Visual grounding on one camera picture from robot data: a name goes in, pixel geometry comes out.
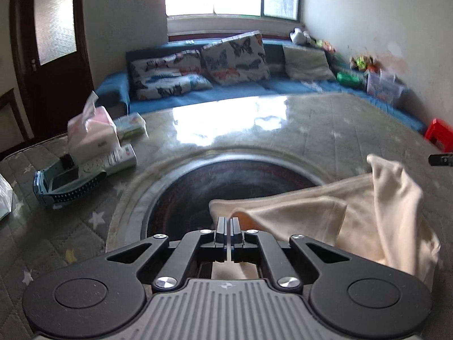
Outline green tissue pack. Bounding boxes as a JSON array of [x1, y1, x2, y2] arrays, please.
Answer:
[[114, 112, 147, 141]]

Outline blue sofa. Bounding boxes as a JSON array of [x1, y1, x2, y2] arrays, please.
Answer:
[[96, 39, 427, 134]]

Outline clear plastic storage box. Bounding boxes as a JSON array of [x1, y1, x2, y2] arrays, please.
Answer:
[[366, 72, 406, 107]]

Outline right butterfly pillow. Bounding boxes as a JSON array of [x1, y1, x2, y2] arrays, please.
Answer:
[[200, 31, 270, 86]]

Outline grey star quilted mat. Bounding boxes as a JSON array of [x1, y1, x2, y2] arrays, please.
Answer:
[[1, 136, 147, 339]]

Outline clear plastic bag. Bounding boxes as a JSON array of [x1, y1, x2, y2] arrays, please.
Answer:
[[0, 175, 13, 220]]

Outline teal plastic basket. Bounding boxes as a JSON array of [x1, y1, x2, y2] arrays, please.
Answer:
[[33, 154, 107, 209]]

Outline dark wooden door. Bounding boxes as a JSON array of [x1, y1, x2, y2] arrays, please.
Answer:
[[10, 0, 93, 139]]

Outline white plush toy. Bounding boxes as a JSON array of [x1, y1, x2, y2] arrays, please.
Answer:
[[289, 28, 313, 46]]

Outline beige cushion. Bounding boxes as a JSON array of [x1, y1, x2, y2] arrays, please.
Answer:
[[283, 45, 336, 81]]

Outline white power strip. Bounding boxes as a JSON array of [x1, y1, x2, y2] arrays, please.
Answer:
[[78, 144, 137, 178]]

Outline green toy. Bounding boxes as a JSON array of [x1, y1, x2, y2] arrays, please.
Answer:
[[336, 71, 364, 89]]

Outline pink tissue pack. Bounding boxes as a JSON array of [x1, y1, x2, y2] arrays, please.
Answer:
[[68, 91, 121, 165]]

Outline black right gripper tip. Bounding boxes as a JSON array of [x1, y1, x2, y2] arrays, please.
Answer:
[[428, 153, 453, 167]]

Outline cream white garment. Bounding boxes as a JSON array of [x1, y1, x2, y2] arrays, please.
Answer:
[[209, 154, 441, 288]]

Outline left butterfly pillow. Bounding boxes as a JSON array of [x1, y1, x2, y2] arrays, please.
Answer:
[[129, 50, 213, 101]]

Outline butterfly pillow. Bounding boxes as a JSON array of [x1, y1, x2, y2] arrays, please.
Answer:
[[129, 50, 213, 101], [200, 31, 270, 86]]

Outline red plastic stool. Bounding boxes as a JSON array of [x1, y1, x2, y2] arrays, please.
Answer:
[[425, 118, 453, 153]]

